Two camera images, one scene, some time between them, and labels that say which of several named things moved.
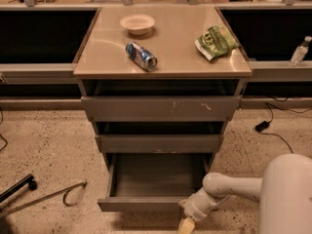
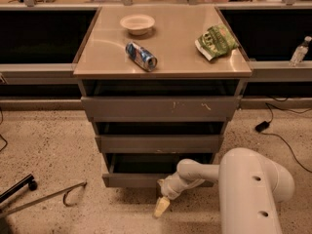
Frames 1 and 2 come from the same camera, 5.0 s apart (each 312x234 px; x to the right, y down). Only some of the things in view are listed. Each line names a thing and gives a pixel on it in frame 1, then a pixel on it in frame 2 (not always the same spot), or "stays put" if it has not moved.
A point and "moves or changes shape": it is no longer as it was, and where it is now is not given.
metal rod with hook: (65, 190) stays put
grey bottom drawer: (152, 181) moves or changes shape
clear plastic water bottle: (300, 52) stays put
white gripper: (194, 210) to (170, 188)
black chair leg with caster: (26, 180) stays put
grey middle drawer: (159, 136) stays put
